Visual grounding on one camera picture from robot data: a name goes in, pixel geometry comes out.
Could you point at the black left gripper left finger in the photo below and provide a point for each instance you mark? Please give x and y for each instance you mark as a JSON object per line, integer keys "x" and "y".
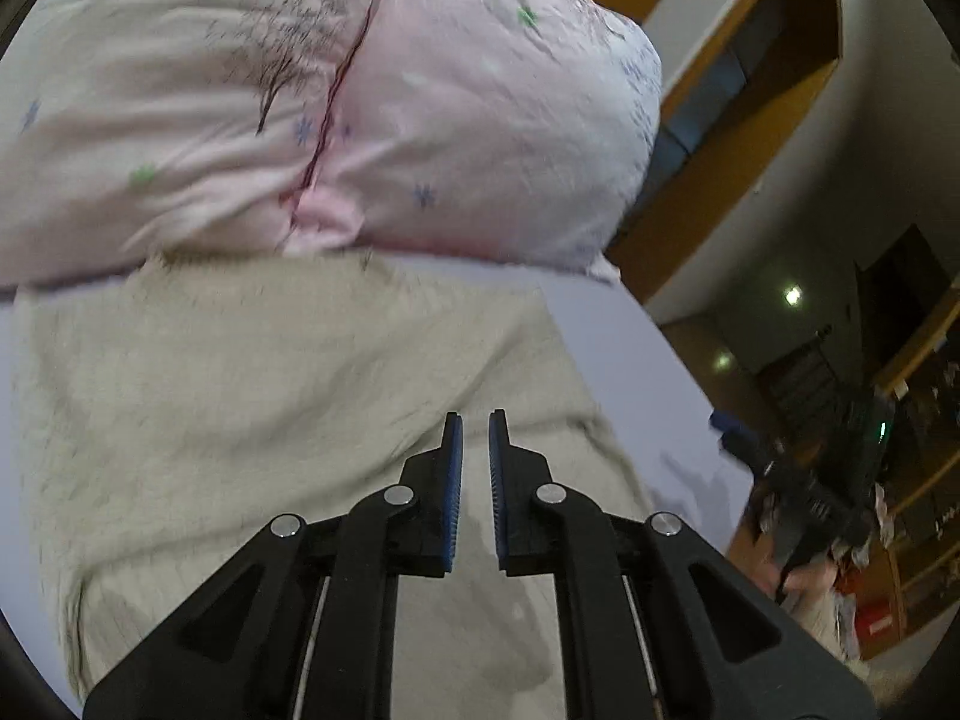
{"x": 299, "y": 623}

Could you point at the white bed sheet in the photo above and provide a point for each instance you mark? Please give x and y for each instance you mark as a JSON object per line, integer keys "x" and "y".
{"x": 657, "y": 411}

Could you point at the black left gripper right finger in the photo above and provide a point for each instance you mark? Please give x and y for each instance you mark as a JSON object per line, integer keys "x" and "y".
{"x": 654, "y": 622}

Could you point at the cluttered wooden shelf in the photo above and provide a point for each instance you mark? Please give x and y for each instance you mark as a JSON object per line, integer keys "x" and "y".
{"x": 912, "y": 575}

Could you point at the beige knitted garment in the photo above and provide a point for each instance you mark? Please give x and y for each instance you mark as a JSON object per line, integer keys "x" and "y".
{"x": 164, "y": 419}

